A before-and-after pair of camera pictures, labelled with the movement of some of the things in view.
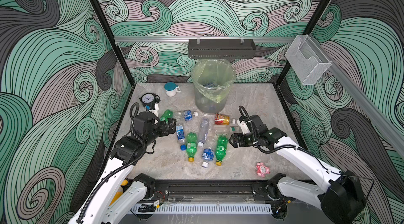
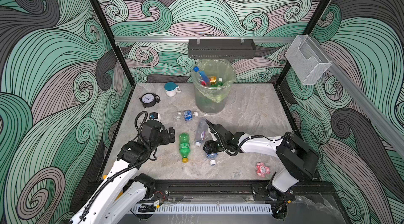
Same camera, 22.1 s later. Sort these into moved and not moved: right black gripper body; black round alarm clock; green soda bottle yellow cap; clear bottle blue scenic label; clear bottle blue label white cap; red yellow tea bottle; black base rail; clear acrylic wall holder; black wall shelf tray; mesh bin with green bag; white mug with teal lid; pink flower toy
Moved: green soda bottle yellow cap; clear bottle blue scenic label; right black gripper body; red yellow tea bottle
Not moved: mesh bin with green bag; pink flower toy; white mug with teal lid; clear acrylic wall holder; black wall shelf tray; black round alarm clock; black base rail; clear bottle blue label white cap
